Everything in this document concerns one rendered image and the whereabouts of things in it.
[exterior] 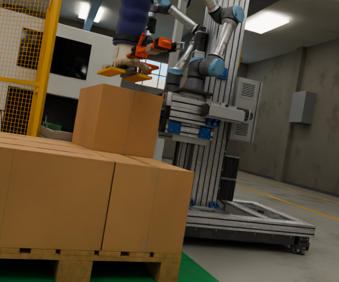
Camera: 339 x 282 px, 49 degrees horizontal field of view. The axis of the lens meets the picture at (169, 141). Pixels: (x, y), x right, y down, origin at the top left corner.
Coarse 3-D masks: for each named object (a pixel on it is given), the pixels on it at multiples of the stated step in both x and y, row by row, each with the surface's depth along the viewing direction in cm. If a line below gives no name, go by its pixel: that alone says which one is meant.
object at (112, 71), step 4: (108, 68) 238; (112, 68) 233; (116, 68) 234; (100, 72) 255; (104, 72) 249; (108, 72) 246; (112, 72) 243; (116, 72) 240; (120, 72) 238; (124, 72) 237; (108, 76) 265
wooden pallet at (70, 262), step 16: (0, 256) 147; (16, 256) 150; (32, 256) 152; (48, 256) 155; (64, 256) 157; (80, 256) 160; (96, 256) 163; (112, 256) 166; (128, 256) 169; (144, 256) 172; (160, 256) 175; (176, 256) 178; (64, 272) 158; (80, 272) 160; (160, 272) 175; (176, 272) 179
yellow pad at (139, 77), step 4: (128, 76) 259; (132, 76) 252; (136, 76) 244; (140, 76) 242; (144, 76) 243; (148, 76) 244; (124, 80) 271; (128, 80) 267; (132, 80) 264; (136, 80) 260; (140, 80) 257; (144, 80) 254
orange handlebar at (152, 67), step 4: (164, 40) 195; (152, 44) 206; (164, 44) 196; (168, 44) 196; (144, 48) 216; (140, 52) 222; (144, 52) 220; (128, 56) 243; (148, 64) 265; (152, 64) 266; (152, 68) 276; (156, 68) 268
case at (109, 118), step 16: (80, 96) 268; (96, 96) 227; (112, 96) 221; (128, 96) 225; (144, 96) 230; (160, 96) 235; (80, 112) 260; (96, 112) 222; (112, 112) 222; (128, 112) 226; (144, 112) 231; (160, 112) 235; (80, 128) 253; (96, 128) 218; (112, 128) 222; (128, 128) 227; (144, 128) 232; (80, 144) 246; (96, 144) 219; (112, 144) 223; (128, 144) 228; (144, 144) 232
